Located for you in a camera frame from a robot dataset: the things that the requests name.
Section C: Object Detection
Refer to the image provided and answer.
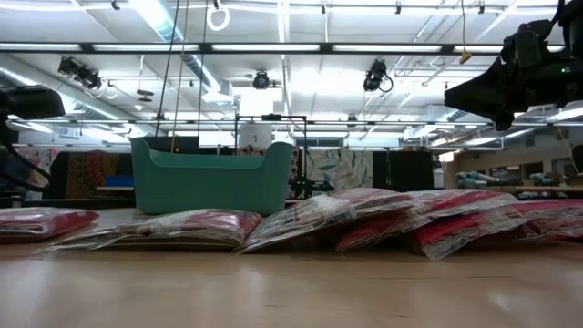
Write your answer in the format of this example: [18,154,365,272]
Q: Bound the black ceiling spotlight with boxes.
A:
[57,56,104,91]
[251,70,272,91]
[363,58,394,94]

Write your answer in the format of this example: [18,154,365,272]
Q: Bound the leaf pattern fabric panel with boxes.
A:
[305,148,373,190]

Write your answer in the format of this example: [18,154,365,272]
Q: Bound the black hanging cable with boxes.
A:
[154,0,181,138]
[196,0,210,138]

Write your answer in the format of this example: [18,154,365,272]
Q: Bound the red popcorn bag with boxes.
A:
[473,199,583,245]
[335,210,423,253]
[400,190,519,234]
[240,188,414,254]
[0,207,100,244]
[409,205,543,261]
[43,209,263,253]

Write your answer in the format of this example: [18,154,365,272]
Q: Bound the black aluminium table frame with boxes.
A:
[0,196,133,210]

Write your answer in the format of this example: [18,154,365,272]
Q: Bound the yellow hanging cord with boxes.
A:
[458,0,474,65]

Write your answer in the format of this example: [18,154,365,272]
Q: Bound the white cylinder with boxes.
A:
[238,122,273,149]

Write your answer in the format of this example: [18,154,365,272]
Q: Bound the black cabinet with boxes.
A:
[372,149,435,192]

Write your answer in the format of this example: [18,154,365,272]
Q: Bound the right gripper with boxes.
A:
[444,58,564,132]

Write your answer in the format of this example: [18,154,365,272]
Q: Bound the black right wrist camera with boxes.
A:
[500,20,547,65]

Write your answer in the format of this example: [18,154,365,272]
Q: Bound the blue box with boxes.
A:
[104,175,136,189]

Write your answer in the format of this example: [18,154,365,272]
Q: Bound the white hanging ring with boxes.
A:
[206,2,231,32]

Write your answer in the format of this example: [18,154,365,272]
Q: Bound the teal plastic basket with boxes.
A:
[129,136,295,217]

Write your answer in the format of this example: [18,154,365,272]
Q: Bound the silver ventilation duct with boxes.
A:
[129,0,233,99]

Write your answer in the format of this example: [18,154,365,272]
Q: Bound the red patterned fabric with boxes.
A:
[66,149,122,200]

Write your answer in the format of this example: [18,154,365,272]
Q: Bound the wooden shelf with rolls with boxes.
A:
[455,170,583,200]

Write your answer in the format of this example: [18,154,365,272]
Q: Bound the long ceiling light bar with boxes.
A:
[8,118,583,128]
[0,42,566,53]

